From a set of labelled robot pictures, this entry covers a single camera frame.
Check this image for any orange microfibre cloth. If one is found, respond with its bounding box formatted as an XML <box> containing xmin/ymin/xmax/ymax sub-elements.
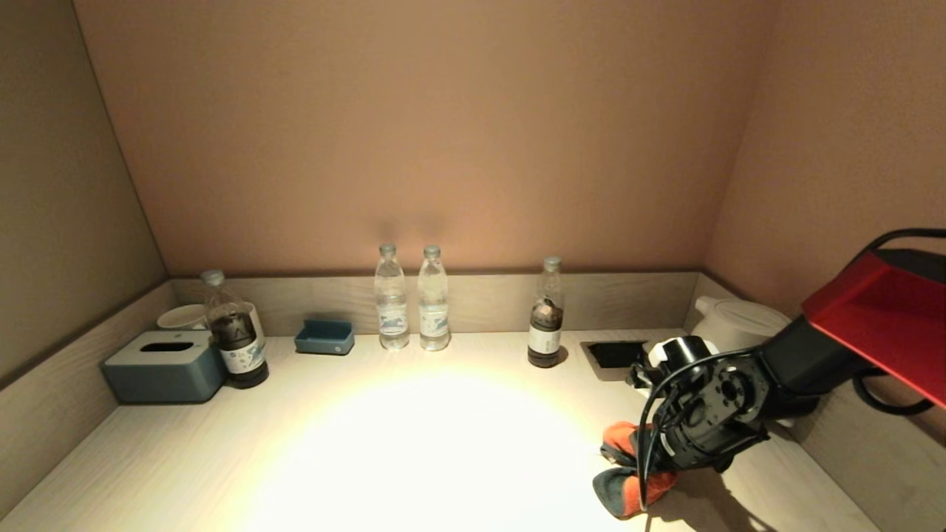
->
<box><xmin>593</xmin><ymin>421</ymin><xmax>681</xmax><ymax>519</ymax></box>

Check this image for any white electric kettle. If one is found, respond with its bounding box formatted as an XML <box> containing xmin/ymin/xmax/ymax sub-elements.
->
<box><xmin>695</xmin><ymin>296</ymin><xmax>799</xmax><ymax>431</ymax></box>

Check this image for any recessed black socket box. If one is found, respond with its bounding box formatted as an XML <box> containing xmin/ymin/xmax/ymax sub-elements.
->
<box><xmin>580</xmin><ymin>340</ymin><xmax>653</xmax><ymax>382</ymax></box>

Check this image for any slim dark drink bottle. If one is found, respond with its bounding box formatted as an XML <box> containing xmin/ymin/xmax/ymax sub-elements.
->
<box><xmin>527</xmin><ymin>256</ymin><xmax>565</xmax><ymax>369</ymax></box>

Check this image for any clear water bottle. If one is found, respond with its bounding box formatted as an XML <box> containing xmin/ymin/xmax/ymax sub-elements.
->
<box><xmin>418</xmin><ymin>245</ymin><xmax>452</xmax><ymax>352</ymax></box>
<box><xmin>373</xmin><ymin>243</ymin><xmax>410</xmax><ymax>350</ymax></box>

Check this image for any small blue tray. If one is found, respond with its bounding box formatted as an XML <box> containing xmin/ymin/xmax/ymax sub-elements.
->
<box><xmin>294</xmin><ymin>318</ymin><xmax>355</xmax><ymax>356</ymax></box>

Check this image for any large dark drink bottle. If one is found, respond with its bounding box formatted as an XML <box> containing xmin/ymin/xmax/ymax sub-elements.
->
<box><xmin>200</xmin><ymin>269</ymin><xmax>270</xmax><ymax>389</ymax></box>

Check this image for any white ceramic mug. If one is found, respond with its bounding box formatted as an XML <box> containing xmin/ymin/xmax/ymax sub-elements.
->
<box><xmin>156</xmin><ymin>304</ymin><xmax>208</xmax><ymax>331</ymax></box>

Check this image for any blue-grey tissue box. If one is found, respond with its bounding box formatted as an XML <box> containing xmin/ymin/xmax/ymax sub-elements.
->
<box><xmin>102</xmin><ymin>330</ymin><xmax>227</xmax><ymax>404</ymax></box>

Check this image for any black wrist camera white mount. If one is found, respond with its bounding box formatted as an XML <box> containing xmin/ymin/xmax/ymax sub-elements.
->
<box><xmin>634</xmin><ymin>335</ymin><xmax>719</xmax><ymax>392</ymax></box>

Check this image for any thick black cable loop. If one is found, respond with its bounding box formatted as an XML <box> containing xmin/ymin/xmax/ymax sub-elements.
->
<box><xmin>850</xmin><ymin>368</ymin><xmax>936</xmax><ymax>416</ymax></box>

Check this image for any thin black cable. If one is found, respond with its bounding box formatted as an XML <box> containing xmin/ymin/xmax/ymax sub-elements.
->
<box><xmin>637</xmin><ymin>228</ymin><xmax>946</xmax><ymax>512</ymax></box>

